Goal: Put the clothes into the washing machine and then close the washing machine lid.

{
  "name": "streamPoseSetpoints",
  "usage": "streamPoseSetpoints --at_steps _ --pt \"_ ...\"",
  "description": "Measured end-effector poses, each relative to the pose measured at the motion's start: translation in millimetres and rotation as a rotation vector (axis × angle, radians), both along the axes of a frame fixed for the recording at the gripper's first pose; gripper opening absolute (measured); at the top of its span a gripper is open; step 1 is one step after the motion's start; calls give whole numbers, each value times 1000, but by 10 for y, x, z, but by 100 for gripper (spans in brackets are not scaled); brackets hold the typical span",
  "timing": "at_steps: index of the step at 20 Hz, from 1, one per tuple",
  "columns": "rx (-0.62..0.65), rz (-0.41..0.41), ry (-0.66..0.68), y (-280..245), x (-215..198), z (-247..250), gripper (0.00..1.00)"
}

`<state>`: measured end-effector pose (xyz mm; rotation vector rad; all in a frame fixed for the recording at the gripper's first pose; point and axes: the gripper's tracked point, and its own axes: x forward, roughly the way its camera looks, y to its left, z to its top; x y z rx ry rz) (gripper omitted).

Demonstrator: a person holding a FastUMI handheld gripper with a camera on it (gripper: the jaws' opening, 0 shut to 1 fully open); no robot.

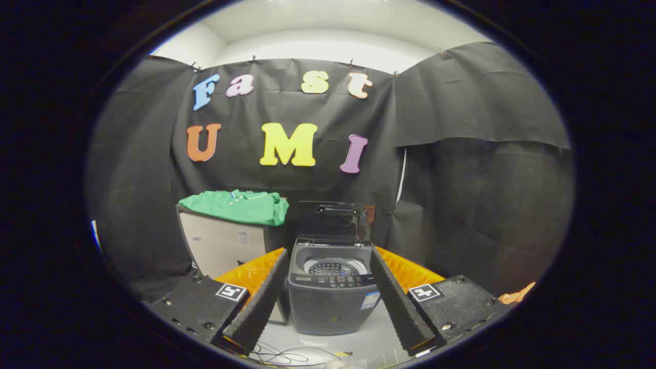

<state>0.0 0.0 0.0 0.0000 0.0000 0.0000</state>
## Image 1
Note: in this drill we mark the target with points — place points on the green polo shirt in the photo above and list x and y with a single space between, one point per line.
241 207

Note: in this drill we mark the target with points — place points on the dark grey washing machine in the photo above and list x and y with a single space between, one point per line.
328 307

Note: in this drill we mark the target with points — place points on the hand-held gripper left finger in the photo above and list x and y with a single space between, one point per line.
266 302

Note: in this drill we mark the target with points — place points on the orange cloth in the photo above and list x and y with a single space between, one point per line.
517 295

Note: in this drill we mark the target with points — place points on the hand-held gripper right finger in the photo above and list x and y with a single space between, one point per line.
397 302

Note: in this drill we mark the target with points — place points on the black backdrop cloth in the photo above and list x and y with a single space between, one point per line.
318 184

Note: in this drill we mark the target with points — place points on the grey cabinet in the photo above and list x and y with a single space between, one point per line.
220 243

